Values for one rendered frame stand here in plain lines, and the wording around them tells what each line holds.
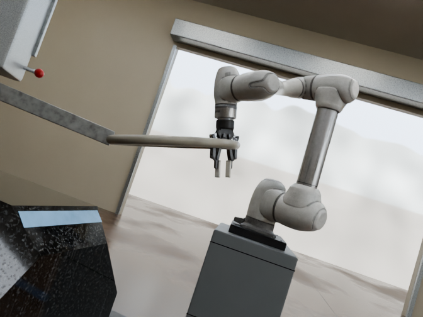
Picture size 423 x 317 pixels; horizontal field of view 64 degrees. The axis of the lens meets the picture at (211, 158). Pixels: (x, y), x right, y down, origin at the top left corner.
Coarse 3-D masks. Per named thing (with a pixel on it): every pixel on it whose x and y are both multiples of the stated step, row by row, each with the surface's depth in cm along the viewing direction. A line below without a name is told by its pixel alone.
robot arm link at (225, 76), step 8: (224, 72) 133; (232, 72) 133; (216, 80) 136; (224, 80) 132; (232, 80) 129; (216, 88) 135; (224, 88) 132; (216, 96) 135; (224, 96) 132; (232, 96) 130
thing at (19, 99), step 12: (0, 84) 103; (0, 96) 104; (12, 96) 104; (24, 96) 105; (24, 108) 106; (36, 108) 106; (48, 108) 107; (48, 120) 108; (60, 120) 109; (72, 120) 110; (84, 120) 111; (84, 132) 111; (96, 132) 112; (108, 132) 113; (108, 144) 113
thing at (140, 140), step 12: (120, 144) 131; (132, 144) 105; (144, 144) 103; (156, 144) 102; (168, 144) 101; (180, 144) 102; (192, 144) 102; (204, 144) 104; (216, 144) 106; (228, 144) 111
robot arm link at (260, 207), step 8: (264, 184) 170; (272, 184) 169; (280, 184) 170; (256, 192) 172; (264, 192) 168; (272, 192) 166; (280, 192) 166; (256, 200) 170; (264, 200) 167; (272, 200) 164; (248, 208) 174; (256, 208) 169; (264, 208) 166; (272, 208) 163; (256, 216) 168; (264, 216) 167; (272, 216) 164; (272, 224) 169
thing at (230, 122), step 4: (220, 120) 135; (224, 120) 135; (228, 120) 135; (232, 120) 136; (216, 124) 137; (220, 124) 135; (224, 124) 135; (228, 124) 135; (232, 124) 136; (216, 128) 137; (220, 128) 136; (224, 128) 135; (228, 128) 135; (232, 128) 136; (216, 132) 137; (220, 132) 136; (224, 132) 137; (228, 132) 138; (232, 132) 139; (220, 136) 136; (232, 136) 139
